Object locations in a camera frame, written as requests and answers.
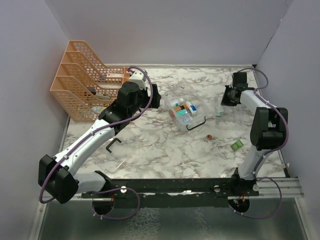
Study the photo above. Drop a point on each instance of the stapler in organizer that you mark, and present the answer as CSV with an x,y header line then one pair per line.
x,y
100,96

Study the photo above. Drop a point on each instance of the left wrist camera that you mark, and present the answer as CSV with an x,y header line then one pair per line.
x,y
136,76

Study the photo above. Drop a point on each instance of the tube package in organizer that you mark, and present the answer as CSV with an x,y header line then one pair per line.
x,y
97,109

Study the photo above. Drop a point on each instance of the blue white tube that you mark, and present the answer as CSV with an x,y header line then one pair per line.
x,y
191,108

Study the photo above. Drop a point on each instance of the clear teal pad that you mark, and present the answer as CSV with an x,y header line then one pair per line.
x,y
218,107

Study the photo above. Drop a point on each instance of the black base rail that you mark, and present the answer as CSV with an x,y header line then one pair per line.
x,y
172,192

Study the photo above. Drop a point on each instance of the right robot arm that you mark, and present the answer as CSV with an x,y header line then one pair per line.
x,y
269,131

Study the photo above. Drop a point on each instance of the clear medicine kit box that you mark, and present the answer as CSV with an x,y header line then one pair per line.
x,y
189,111

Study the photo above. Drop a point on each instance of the brown syrup bottle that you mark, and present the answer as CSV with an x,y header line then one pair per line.
x,y
179,108

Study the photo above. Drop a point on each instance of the blue white gauze packet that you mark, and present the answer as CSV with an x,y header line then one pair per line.
x,y
186,121

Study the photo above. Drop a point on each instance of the small green box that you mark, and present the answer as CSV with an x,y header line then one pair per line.
x,y
237,145

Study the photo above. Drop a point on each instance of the orange plastic file organizer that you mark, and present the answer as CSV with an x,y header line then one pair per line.
x,y
80,72

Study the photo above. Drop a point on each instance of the red white box in organizer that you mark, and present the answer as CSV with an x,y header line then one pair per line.
x,y
115,75

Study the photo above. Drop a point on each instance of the white plastic bottle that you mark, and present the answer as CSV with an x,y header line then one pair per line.
x,y
176,102

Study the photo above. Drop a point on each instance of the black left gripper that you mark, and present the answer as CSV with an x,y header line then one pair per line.
x,y
154,101

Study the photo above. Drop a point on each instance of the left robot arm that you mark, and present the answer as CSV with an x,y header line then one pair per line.
x,y
58,175

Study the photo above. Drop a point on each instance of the teal bandage packet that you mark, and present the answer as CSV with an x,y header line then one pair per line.
x,y
181,112

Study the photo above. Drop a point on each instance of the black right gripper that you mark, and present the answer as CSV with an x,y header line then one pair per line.
x,y
224,101

